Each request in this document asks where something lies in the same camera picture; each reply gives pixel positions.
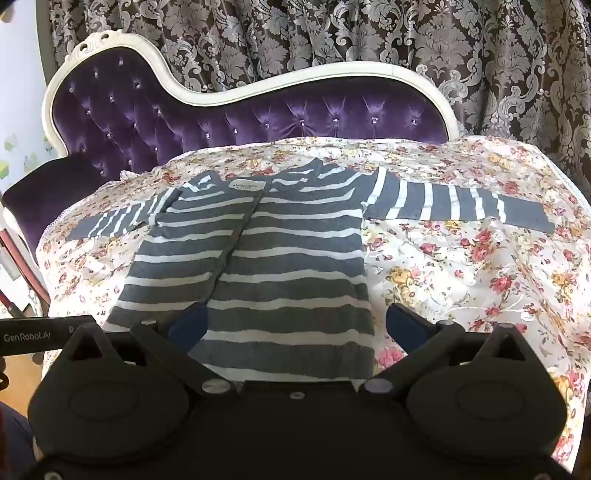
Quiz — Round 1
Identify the red metal frame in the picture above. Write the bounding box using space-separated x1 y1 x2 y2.
0 203 51 319

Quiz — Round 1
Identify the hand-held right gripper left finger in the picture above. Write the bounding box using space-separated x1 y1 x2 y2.
59 305 242 397

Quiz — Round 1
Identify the green wall sticker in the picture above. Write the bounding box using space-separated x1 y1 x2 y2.
0 138 24 183

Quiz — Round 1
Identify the grey damask curtain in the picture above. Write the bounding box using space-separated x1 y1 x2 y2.
48 0 591 185

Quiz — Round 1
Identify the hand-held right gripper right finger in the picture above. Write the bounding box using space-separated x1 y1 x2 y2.
359 302 528 397

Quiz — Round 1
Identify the floral blanket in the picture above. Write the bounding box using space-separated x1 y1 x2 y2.
34 135 591 472

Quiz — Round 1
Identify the purple tufted headboard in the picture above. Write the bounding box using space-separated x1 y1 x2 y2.
2 28 461 252

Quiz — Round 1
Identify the grey white striped sweater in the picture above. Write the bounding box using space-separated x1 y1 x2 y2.
65 158 556 384

